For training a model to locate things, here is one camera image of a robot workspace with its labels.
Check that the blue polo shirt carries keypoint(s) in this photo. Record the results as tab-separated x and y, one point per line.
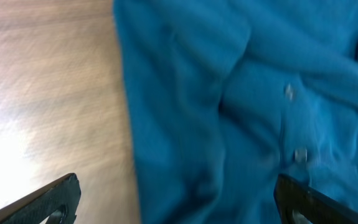
226	95

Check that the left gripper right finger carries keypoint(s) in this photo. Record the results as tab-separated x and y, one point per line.
297	203

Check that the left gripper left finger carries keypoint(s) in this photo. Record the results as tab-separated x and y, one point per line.
56	202

